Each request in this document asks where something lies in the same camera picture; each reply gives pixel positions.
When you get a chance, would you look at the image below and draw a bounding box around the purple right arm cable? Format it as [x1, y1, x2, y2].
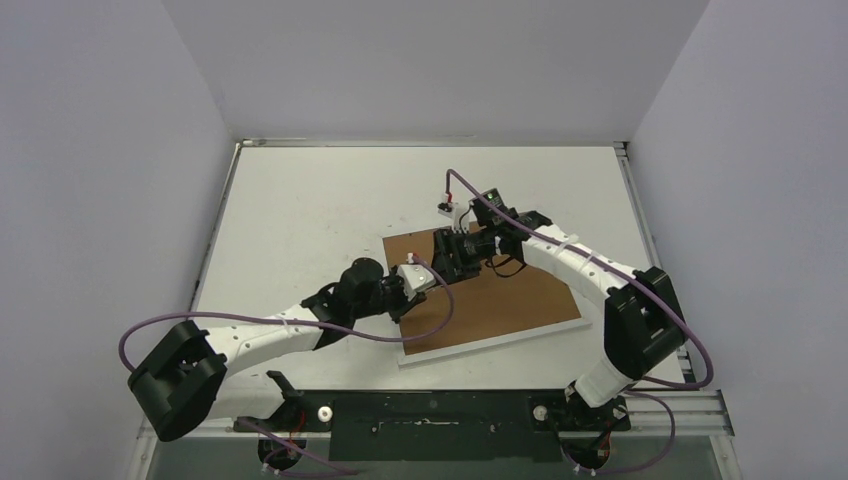
[439, 168, 715, 477]

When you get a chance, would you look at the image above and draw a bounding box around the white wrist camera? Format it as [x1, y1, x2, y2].
[396, 253, 437, 300]
[437, 202, 471, 234]

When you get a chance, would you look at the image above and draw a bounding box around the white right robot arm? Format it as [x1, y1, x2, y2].
[431, 189, 690, 429]

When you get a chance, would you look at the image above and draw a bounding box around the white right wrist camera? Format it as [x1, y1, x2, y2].
[437, 202, 471, 234]

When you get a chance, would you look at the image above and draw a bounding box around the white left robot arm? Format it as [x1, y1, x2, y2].
[118, 255, 447, 442]

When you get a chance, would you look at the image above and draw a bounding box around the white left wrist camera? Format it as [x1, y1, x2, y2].
[396, 253, 437, 300]

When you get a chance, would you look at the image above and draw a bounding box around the aluminium table front rail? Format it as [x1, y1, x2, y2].
[137, 390, 735, 440]

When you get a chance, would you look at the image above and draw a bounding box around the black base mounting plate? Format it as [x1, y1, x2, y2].
[234, 389, 631, 462]

